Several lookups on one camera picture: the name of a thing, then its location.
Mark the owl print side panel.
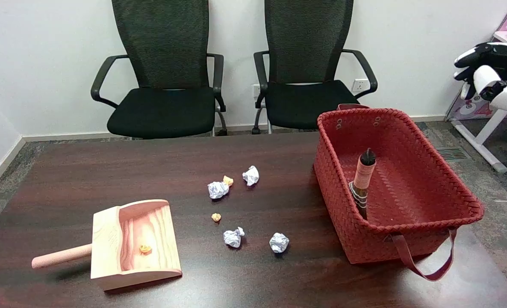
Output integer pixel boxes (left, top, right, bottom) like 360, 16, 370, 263
446, 36, 507, 121

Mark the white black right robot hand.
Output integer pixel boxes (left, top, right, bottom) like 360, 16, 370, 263
454, 42, 507, 113

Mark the white crumpled paper ball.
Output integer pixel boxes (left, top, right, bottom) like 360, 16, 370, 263
224, 227, 245, 249
208, 181, 230, 200
269, 233, 289, 253
242, 166, 259, 186

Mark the white desk frame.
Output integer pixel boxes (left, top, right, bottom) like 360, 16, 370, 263
451, 31, 507, 174

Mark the wooden dustpan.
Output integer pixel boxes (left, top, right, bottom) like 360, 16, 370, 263
32, 199, 183, 291

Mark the red woven basket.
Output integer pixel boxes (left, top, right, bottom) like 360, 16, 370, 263
313, 104, 485, 281

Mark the black mesh office chair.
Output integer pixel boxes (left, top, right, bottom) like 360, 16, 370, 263
252, 0, 378, 135
91, 0, 228, 139

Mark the metal floor vent grille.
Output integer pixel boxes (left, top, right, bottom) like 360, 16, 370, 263
434, 147, 470, 161

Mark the small straw hand broom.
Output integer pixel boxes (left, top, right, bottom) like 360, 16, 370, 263
349, 148, 377, 219

